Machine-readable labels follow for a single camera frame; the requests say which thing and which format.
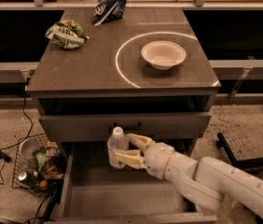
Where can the black chair base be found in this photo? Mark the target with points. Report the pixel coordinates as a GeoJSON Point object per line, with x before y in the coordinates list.
{"type": "Point", "coordinates": [249, 166]}

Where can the green chip bag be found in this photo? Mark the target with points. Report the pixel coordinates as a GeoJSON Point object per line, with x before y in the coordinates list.
{"type": "Point", "coordinates": [67, 34]}

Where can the white paper bowl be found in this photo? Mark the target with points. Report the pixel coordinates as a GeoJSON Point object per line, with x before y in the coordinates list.
{"type": "Point", "coordinates": [163, 55]}

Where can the clear plastic water bottle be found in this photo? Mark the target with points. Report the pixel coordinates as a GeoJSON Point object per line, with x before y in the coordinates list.
{"type": "Point", "coordinates": [117, 141]}

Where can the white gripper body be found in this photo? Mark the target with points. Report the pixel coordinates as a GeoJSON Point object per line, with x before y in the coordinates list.
{"type": "Point", "coordinates": [157, 157]}

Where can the snack bags in basket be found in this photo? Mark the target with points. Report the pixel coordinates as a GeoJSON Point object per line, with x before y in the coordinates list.
{"type": "Point", "coordinates": [50, 161]}

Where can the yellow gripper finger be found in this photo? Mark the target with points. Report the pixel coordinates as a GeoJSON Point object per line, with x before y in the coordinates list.
{"type": "Point", "coordinates": [140, 141]}
{"type": "Point", "coordinates": [132, 158]}

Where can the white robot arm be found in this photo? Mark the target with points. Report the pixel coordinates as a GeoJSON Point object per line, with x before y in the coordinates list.
{"type": "Point", "coordinates": [204, 182]}

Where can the upper grey drawer with handle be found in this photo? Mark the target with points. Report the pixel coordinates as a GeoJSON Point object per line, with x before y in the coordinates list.
{"type": "Point", "coordinates": [93, 128]}

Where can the dark blue chip bag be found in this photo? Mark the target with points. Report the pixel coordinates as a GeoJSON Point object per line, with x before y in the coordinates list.
{"type": "Point", "coordinates": [108, 10]}

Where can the open lower grey drawer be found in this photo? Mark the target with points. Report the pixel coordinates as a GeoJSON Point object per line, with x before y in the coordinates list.
{"type": "Point", "coordinates": [95, 193]}

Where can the black wire basket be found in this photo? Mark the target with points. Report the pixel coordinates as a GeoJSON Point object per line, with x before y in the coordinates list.
{"type": "Point", "coordinates": [26, 176]}

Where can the grey drawer cabinet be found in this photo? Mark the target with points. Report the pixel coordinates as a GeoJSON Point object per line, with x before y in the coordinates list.
{"type": "Point", "coordinates": [109, 76]}

